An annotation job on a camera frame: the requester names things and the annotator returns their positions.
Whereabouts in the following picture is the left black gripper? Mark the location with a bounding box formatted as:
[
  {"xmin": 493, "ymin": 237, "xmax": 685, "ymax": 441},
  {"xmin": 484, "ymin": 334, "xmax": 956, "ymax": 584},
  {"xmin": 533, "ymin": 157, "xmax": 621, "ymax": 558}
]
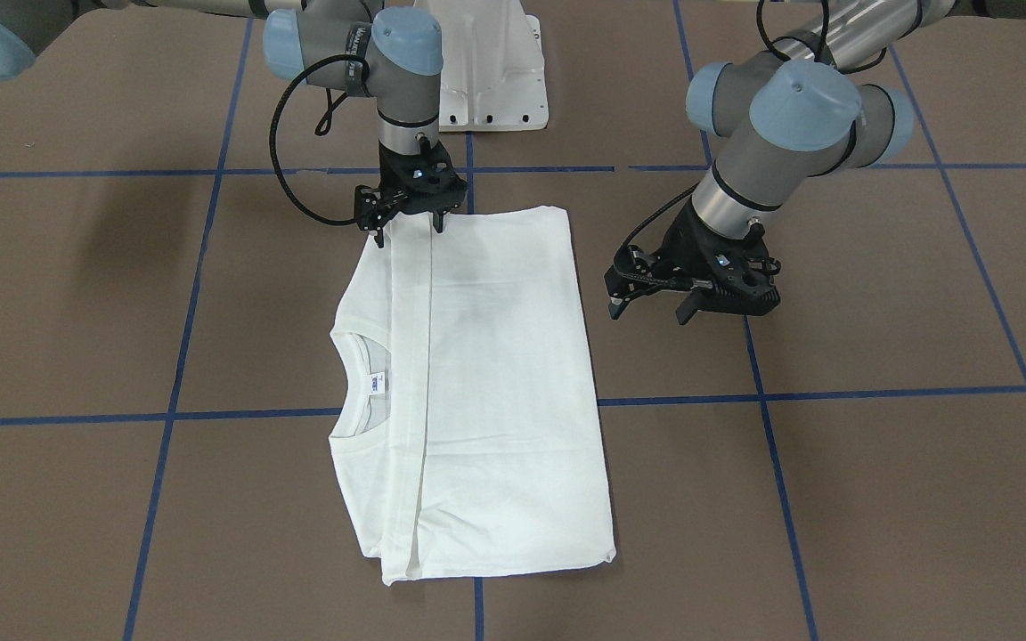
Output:
[{"xmin": 604, "ymin": 198, "xmax": 767, "ymax": 326}]

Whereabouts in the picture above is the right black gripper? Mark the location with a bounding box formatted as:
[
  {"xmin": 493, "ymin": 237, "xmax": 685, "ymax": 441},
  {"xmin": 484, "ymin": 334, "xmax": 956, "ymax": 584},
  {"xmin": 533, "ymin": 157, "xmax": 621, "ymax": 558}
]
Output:
[{"xmin": 353, "ymin": 141, "xmax": 468, "ymax": 248}]

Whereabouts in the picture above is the white long-sleeve printed shirt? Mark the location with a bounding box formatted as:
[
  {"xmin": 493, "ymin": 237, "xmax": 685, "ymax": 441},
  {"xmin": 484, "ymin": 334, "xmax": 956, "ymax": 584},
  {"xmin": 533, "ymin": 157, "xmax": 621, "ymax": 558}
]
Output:
[{"xmin": 330, "ymin": 206, "xmax": 616, "ymax": 585}]

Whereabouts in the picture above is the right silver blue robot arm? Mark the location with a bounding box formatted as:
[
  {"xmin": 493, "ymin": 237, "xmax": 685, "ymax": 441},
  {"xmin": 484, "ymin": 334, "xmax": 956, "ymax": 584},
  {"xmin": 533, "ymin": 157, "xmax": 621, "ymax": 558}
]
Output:
[{"xmin": 0, "ymin": 1, "xmax": 468, "ymax": 247}]

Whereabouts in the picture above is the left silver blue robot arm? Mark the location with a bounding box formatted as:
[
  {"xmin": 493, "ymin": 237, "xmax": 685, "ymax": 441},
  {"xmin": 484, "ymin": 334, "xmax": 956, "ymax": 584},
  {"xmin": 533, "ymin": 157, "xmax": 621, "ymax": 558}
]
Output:
[{"xmin": 604, "ymin": 1, "xmax": 1026, "ymax": 324}]

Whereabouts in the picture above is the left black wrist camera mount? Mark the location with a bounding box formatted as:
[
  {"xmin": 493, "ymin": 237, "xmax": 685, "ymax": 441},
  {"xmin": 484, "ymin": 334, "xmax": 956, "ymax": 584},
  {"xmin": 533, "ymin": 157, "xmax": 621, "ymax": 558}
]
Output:
[{"xmin": 702, "ymin": 250, "xmax": 782, "ymax": 316}]

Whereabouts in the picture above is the black braided cable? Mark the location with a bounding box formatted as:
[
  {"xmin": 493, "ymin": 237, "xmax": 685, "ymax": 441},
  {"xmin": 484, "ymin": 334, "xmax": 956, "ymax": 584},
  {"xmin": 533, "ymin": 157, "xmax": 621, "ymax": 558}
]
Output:
[
  {"xmin": 613, "ymin": 0, "xmax": 887, "ymax": 277},
  {"xmin": 268, "ymin": 53, "xmax": 371, "ymax": 228}
]

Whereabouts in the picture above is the white pedestal column base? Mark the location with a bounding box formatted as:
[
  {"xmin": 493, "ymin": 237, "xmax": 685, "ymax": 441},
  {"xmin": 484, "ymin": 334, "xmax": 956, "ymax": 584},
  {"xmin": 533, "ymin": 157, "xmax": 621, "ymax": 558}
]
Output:
[{"xmin": 415, "ymin": 1, "xmax": 550, "ymax": 133}]

